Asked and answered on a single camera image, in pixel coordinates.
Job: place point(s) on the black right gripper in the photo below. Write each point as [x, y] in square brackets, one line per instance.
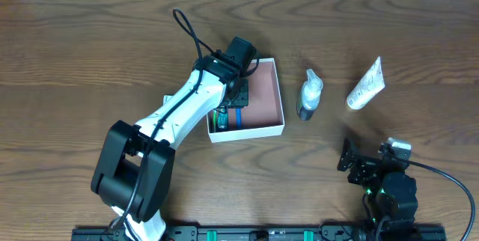
[359, 167]

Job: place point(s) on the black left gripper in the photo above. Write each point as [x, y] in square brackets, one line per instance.
[236, 96]

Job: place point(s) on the blue disposable razor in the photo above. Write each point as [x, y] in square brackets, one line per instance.
[238, 118]

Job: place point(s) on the green white soap packet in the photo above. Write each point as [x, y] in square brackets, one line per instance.
[220, 119]

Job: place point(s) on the white box brown inside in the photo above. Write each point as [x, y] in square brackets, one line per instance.
[264, 116]

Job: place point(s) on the white lotion tube gold cap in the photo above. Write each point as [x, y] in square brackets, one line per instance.
[371, 83]

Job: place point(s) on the white green toothbrush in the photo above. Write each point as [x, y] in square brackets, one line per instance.
[212, 122]

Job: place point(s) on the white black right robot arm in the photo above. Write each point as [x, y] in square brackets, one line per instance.
[390, 194]

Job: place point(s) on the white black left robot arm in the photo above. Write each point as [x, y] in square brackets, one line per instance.
[134, 169]

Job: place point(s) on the clear dark foam pump bottle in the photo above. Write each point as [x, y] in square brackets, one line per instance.
[309, 96]

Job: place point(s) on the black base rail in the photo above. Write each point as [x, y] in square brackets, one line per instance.
[322, 233]

